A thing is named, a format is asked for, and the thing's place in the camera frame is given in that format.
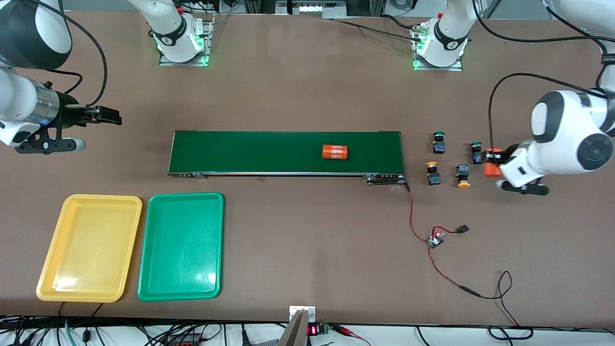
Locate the black table cable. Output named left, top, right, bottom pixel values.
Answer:
left=332, top=13, right=423, bottom=41

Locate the red alligator clip lead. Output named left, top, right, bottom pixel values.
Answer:
left=331, top=324, right=371, bottom=346

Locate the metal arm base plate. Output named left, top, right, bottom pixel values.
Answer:
left=412, top=22, right=464, bottom=72
left=159, top=13, right=215, bottom=67

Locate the grey camera pole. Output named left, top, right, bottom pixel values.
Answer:
left=278, top=309, right=310, bottom=346

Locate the green plastic tray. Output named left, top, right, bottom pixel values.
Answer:
left=137, top=192, right=225, bottom=302

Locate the red black power wire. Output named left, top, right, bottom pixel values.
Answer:
left=428, top=245, right=522, bottom=328

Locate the yellow plastic tray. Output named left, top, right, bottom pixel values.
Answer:
left=36, top=194, right=143, bottom=303

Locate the red black conveyor wire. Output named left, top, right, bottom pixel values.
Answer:
left=406, top=182, right=433, bottom=241

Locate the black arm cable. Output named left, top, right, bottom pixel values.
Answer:
left=473, top=0, right=615, bottom=150
left=46, top=0, right=108, bottom=107

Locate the green conveyor belt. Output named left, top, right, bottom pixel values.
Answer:
left=167, top=130, right=409, bottom=185

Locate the orange 4680 cylinder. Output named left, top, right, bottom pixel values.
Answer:
left=321, top=144, right=349, bottom=161
left=483, top=149, right=504, bottom=179

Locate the black connector with wire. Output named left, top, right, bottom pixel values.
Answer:
left=432, top=224, right=470, bottom=236

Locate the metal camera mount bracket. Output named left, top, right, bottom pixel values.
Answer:
left=289, top=306, right=316, bottom=322

